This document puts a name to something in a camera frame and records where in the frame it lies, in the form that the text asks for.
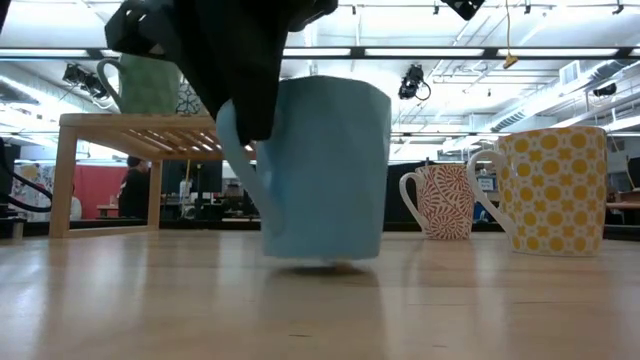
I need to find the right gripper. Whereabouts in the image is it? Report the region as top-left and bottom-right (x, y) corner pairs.
(439, 0), (487, 22)

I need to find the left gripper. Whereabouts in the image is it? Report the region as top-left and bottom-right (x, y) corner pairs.
(103, 0), (340, 147)

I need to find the black geometric patterned mug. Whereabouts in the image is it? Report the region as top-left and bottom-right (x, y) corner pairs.
(174, 81), (204, 116)

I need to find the plain green mug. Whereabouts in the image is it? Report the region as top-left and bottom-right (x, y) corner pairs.
(96, 53), (183, 115)

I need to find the plain blue mug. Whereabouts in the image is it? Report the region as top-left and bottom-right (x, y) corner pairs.
(215, 74), (393, 262)

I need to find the red leaf patterned mug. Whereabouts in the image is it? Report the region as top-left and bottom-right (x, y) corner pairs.
(398, 163), (477, 242)

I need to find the yellow dot patterned mug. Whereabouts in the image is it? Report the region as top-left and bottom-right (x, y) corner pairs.
(465, 125), (609, 258)

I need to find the slatted wooden shelf riser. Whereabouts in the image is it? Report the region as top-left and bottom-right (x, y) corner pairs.
(48, 112), (259, 240)

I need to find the black overhead crossbar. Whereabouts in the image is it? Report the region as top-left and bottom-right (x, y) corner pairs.
(0, 45), (640, 60)

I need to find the person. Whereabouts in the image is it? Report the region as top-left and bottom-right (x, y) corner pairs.
(117, 155), (152, 220)
(69, 184), (84, 221)

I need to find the black partition screen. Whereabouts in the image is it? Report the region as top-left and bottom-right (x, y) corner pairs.
(384, 160), (432, 224)

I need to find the yellow hanging cord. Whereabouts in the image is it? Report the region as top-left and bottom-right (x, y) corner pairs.
(502, 0), (520, 71)

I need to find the black ceiling-mounted camera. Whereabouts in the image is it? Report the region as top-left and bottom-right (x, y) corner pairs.
(61, 61), (111, 101)
(397, 62), (433, 102)

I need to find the red partition wall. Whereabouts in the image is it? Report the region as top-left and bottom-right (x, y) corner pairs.
(73, 164), (129, 221)

